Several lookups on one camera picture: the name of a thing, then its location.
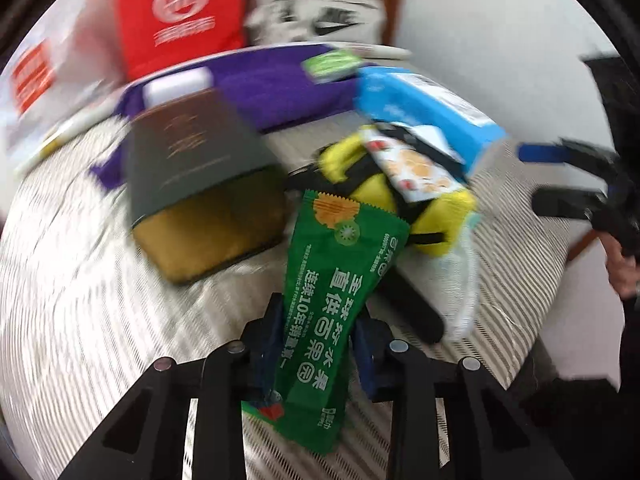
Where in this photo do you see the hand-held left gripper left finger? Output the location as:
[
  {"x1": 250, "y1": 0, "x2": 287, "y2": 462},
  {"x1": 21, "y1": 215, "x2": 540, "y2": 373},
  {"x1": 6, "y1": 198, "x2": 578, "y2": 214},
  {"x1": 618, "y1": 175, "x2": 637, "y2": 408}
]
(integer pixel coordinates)
[{"x1": 57, "y1": 292, "x2": 286, "y2": 480}]

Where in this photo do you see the small green and white packet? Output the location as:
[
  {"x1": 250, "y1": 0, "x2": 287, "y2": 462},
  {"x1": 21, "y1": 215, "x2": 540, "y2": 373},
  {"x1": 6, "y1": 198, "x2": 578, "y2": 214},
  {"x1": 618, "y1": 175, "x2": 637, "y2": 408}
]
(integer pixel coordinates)
[{"x1": 301, "y1": 49, "x2": 362, "y2": 85}]

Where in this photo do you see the striped bed cover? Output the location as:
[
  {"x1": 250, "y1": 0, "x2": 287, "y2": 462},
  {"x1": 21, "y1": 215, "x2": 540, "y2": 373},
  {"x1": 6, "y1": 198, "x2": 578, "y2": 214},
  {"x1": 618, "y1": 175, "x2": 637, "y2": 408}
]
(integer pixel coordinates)
[{"x1": 0, "y1": 45, "x2": 591, "y2": 480}]

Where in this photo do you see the white and orange snack packet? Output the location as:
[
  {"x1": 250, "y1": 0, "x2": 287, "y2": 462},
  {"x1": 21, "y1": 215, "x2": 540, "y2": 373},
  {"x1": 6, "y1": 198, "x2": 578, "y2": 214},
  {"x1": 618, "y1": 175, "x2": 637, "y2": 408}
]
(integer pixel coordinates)
[{"x1": 359, "y1": 125, "x2": 463, "y2": 204}]

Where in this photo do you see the purple towel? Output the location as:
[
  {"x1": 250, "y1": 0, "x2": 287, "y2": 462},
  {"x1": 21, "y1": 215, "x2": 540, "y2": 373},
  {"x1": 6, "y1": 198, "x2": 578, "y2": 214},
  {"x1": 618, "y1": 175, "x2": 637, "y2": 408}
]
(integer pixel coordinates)
[{"x1": 87, "y1": 42, "x2": 368, "y2": 196}]

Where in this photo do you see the white plastic shopping bag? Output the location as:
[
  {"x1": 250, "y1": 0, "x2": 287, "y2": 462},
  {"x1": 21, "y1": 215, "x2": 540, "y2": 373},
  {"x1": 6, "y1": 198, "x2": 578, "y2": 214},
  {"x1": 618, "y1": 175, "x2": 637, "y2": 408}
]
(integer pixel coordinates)
[{"x1": 2, "y1": 5, "x2": 126, "y2": 131}]

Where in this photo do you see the red paper bag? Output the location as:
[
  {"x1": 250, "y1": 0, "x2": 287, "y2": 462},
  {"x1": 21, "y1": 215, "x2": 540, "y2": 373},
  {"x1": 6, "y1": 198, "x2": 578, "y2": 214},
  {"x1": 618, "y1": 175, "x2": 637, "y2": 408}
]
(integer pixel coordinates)
[{"x1": 112, "y1": 0, "x2": 248, "y2": 81}]

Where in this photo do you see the person's right hand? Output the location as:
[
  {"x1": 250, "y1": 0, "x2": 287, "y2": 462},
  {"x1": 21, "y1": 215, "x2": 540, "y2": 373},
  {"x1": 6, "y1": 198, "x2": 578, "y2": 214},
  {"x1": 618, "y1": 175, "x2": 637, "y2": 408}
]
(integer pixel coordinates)
[{"x1": 602, "y1": 237, "x2": 640, "y2": 301}]

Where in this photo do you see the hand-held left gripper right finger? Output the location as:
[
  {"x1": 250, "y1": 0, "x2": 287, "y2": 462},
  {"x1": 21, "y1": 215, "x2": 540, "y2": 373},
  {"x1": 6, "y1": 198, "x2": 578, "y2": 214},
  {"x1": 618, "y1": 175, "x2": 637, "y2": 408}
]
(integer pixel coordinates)
[{"x1": 352, "y1": 315, "x2": 576, "y2": 480}]

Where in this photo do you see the white translucent plastic bag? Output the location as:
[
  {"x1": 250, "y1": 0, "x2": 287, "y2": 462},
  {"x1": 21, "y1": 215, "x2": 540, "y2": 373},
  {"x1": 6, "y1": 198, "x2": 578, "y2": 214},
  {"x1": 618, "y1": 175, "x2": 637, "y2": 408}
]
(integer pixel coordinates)
[{"x1": 440, "y1": 210, "x2": 483, "y2": 343}]

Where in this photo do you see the white rolled paper tube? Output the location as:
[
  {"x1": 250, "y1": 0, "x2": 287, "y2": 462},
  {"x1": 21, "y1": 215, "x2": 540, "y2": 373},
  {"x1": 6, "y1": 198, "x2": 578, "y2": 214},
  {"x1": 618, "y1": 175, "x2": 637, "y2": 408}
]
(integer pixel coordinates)
[{"x1": 345, "y1": 42, "x2": 413, "y2": 61}]

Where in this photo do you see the blue tissue pack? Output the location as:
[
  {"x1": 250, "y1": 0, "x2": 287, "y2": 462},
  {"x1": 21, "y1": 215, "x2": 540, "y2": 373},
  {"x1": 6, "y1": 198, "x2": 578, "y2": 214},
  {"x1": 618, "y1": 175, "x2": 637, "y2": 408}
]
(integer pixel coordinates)
[{"x1": 354, "y1": 65, "x2": 507, "y2": 181}]

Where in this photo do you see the dark box with gold inside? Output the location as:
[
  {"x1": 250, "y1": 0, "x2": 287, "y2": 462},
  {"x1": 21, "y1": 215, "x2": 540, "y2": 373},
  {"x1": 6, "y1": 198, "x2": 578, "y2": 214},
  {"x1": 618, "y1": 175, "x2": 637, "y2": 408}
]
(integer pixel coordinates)
[{"x1": 122, "y1": 87, "x2": 288, "y2": 286}]

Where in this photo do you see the white and yellow rolled tube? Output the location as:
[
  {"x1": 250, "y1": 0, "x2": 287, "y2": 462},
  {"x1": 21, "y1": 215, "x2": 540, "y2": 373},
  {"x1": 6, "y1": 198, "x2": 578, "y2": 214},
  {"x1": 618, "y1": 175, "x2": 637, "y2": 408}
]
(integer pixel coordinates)
[{"x1": 15, "y1": 105, "x2": 118, "y2": 176}]

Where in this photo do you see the person's dark clothing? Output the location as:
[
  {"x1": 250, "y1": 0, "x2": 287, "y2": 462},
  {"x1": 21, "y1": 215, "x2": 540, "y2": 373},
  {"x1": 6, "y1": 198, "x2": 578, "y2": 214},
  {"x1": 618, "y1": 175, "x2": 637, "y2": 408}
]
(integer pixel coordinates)
[{"x1": 510, "y1": 300, "x2": 640, "y2": 461}]

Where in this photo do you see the green snack packet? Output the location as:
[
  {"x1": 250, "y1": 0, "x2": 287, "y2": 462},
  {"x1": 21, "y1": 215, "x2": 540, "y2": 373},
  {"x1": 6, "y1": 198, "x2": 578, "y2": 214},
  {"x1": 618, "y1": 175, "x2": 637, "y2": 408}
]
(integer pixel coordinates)
[{"x1": 241, "y1": 189, "x2": 413, "y2": 457}]

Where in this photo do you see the yellow pouch with black straps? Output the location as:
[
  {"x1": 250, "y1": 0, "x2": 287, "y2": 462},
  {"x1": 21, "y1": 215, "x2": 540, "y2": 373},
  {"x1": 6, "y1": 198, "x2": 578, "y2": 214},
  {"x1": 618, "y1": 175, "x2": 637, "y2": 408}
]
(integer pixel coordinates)
[{"x1": 287, "y1": 127, "x2": 478, "y2": 343}]

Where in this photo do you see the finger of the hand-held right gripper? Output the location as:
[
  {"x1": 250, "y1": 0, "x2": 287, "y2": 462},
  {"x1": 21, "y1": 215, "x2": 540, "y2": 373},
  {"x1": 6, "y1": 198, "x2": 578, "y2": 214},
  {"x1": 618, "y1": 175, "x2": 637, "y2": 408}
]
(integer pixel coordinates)
[
  {"x1": 531, "y1": 185, "x2": 621, "y2": 222},
  {"x1": 516, "y1": 137, "x2": 626, "y2": 181}
]

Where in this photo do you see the white block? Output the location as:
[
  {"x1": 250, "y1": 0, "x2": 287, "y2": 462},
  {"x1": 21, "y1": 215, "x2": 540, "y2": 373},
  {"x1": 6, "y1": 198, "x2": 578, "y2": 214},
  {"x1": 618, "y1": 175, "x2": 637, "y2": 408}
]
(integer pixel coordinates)
[{"x1": 142, "y1": 67, "x2": 213, "y2": 108}]

